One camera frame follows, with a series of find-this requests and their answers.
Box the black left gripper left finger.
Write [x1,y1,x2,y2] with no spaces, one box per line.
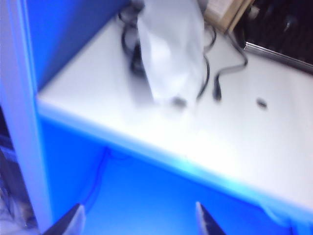
[43,203,86,235]

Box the beige desk calendar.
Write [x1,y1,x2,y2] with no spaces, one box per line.
[204,0,254,32]

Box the grey partition frame post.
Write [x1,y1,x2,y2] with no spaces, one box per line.
[0,0,53,233]

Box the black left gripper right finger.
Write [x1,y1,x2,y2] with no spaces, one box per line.
[195,201,227,235]

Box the black mechanical keyboard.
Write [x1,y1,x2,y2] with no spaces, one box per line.
[233,0,313,74]

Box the silver coin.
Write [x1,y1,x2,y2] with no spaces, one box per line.
[255,97,269,110]

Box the black cable dark plug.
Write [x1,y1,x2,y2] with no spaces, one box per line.
[171,24,218,108]

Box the thin cable under desk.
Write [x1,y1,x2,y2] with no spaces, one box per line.
[83,148,129,206]

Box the white plastic bag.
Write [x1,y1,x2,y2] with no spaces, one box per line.
[136,0,208,106]

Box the black cable gold USB plug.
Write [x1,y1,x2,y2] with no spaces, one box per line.
[212,29,249,101]

